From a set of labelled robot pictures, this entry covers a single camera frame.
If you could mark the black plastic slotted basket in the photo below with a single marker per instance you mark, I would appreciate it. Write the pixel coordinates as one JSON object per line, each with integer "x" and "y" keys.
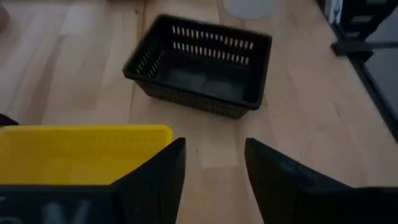
{"x": 202, "y": 81}

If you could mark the green artificial plant white pot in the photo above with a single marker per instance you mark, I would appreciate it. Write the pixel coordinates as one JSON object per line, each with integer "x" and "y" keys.
{"x": 248, "y": 7}

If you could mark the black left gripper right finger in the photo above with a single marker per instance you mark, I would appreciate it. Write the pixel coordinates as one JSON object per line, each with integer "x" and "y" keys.
{"x": 295, "y": 199}

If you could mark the black aluminium rig frame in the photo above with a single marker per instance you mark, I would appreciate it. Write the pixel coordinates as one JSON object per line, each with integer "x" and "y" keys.
{"x": 351, "y": 48}

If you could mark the yellow plastic slotted basket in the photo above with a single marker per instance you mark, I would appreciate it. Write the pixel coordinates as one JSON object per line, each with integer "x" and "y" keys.
{"x": 77, "y": 155}

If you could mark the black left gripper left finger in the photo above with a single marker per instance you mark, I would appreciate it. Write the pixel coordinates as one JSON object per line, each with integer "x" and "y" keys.
{"x": 140, "y": 199}

